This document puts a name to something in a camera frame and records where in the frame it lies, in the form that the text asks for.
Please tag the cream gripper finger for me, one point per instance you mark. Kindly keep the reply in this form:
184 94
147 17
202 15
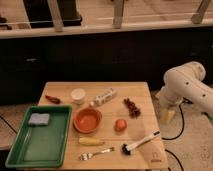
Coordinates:
167 115

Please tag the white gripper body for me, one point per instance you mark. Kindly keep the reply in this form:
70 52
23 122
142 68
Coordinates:
168 99

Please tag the small red apple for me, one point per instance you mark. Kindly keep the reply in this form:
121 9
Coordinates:
120 125

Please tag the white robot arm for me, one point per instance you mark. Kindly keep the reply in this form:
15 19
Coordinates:
185 81

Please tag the white paper cup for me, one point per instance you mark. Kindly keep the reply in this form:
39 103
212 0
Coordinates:
78 95

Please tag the brown dried spice cluster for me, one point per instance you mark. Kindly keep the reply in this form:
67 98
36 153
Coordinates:
134 111

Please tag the white black dish brush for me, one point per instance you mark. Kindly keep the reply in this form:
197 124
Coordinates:
128 148

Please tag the white plastic bottle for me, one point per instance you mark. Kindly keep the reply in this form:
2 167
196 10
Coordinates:
104 97

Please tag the orange bowl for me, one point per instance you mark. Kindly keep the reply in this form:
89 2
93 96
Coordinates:
87 120

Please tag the silver metal fork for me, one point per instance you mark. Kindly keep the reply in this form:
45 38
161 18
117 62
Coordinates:
87 156

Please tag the green plastic tray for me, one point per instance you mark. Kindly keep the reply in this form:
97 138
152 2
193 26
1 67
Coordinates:
41 146

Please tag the blue grey sponge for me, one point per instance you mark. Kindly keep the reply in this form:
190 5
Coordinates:
39 119

